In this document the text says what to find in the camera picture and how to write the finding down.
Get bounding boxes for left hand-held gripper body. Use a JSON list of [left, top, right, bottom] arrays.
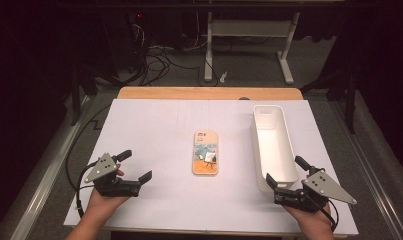
[[84, 152, 144, 198]]

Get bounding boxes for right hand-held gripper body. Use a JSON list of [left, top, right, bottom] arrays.
[[273, 165, 358, 214]]

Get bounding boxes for white plastic bin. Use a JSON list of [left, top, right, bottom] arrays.
[[251, 104, 300, 193]]

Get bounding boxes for person's left hand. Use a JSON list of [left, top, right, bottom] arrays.
[[87, 168, 131, 215]]

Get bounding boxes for person's right hand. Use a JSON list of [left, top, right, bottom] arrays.
[[283, 202, 334, 232]]

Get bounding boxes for white board sheet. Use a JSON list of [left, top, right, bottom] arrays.
[[63, 98, 359, 236]]

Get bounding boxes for black metal stand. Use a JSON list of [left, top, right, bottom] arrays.
[[300, 64, 358, 135], [68, 64, 100, 127]]

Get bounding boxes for black computer tower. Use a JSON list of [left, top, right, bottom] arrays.
[[100, 9, 150, 73]]

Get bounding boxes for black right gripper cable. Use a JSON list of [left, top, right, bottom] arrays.
[[317, 196, 340, 233]]

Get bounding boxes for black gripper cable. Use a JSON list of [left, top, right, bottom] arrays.
[[317, 196, 340, 233], [65, 103, 113, 218]]

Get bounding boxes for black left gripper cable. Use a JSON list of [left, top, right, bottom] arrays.
[[65, 103, 113, 218]]

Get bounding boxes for aluminium floor rail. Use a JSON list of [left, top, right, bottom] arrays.
[[328, 99, 403, 240], [8, 95, 91, 240]]

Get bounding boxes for tangle of black floor cables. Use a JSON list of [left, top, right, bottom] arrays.
[[115, 19, 220, 88]]

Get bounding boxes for white metal desk frame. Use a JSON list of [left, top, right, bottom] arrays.
[[203, 11, 302, 86]]

